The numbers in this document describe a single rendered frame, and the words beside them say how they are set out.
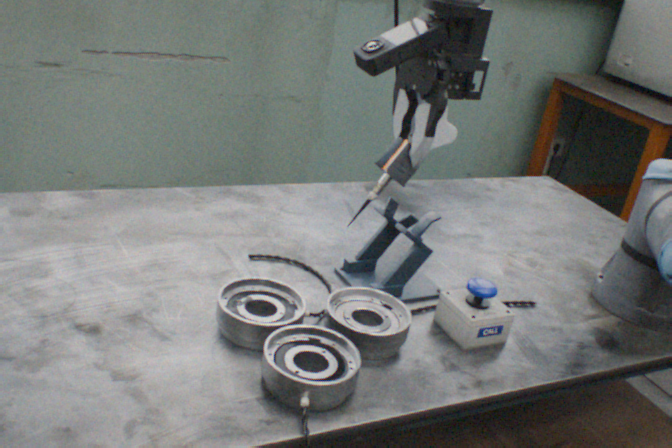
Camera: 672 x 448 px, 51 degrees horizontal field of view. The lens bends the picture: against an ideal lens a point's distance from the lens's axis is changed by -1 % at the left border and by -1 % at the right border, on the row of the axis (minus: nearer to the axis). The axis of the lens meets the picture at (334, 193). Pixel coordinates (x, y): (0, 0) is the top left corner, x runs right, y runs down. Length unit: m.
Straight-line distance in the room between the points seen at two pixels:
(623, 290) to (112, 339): 0.71
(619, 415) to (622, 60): 2.02
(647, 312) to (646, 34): 2.10
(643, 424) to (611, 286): 0.34
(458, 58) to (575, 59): 2.40
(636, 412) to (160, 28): 1.70
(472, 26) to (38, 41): 1.60
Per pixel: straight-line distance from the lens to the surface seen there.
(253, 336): 0.83
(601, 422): 1.36
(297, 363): 0.81
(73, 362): 0.81
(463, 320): 0.92
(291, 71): 2.52
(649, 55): 3.10
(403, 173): 0.93
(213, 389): 0.78
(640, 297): 1.12
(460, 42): 0.92
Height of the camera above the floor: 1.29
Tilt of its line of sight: 22 degrees down
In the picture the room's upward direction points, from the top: 11 degrees clockwise
